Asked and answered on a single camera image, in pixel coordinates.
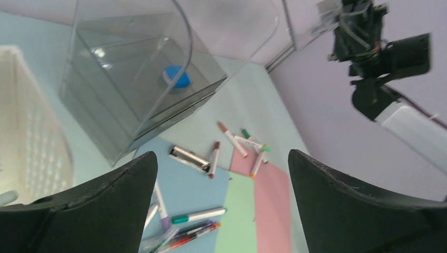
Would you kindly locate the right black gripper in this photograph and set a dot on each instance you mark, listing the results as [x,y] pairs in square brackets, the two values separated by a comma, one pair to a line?
[358,39]

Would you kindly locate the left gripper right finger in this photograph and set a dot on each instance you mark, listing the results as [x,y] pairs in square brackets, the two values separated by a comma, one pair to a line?
[341,213]

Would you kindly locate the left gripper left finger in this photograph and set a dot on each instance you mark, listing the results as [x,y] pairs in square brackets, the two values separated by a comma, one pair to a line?
[105,214]

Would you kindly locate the clear plastic drawer box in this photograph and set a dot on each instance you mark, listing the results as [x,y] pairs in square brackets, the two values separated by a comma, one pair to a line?
[136,68]

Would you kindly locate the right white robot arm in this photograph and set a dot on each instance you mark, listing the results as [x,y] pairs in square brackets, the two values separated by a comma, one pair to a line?
[420,130]

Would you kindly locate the plain white marker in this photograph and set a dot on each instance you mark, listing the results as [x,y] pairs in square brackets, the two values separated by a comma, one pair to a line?
[153,209]

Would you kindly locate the purple cap marker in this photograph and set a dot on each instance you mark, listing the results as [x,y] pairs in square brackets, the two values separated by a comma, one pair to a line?
[164,217]

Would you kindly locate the dark green pen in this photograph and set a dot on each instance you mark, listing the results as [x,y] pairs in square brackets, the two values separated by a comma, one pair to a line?
[165,239]

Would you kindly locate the pink clipboard sheet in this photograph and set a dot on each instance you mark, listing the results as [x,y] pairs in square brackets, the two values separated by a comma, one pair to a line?
[272,202]

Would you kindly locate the teal cap marker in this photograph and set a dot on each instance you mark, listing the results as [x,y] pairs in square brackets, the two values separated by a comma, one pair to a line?
[198,215]

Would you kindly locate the blue clipboard sheet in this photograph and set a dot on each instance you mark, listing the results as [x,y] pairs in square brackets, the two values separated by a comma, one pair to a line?
[184,190]

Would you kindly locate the white plastic file rack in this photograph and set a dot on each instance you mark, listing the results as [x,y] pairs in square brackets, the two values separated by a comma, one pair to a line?
[36,160]

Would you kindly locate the orange cap marker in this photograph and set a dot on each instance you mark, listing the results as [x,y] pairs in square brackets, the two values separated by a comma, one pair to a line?
[258,160]

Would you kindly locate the metal clipboard clip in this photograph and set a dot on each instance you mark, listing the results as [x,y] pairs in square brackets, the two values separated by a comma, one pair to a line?
[190,159]

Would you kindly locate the green clipboard sheet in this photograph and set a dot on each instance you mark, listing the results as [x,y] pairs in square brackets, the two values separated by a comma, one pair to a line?
[238,228]

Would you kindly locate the dark purple pen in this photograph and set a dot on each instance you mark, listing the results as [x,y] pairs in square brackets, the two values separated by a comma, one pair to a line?
[180,232]

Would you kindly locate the light green cap marker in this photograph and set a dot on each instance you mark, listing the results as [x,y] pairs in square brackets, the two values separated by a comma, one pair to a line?
[250,142]

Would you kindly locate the orange red pen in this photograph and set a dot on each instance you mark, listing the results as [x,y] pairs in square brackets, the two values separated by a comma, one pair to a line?
[190,236]

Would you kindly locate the dark red cap marker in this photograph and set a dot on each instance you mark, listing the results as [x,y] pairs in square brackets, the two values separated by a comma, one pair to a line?
[214,160]

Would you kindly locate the brown cap marker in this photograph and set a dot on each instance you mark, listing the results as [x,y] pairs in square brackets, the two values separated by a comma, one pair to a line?
[232,140]

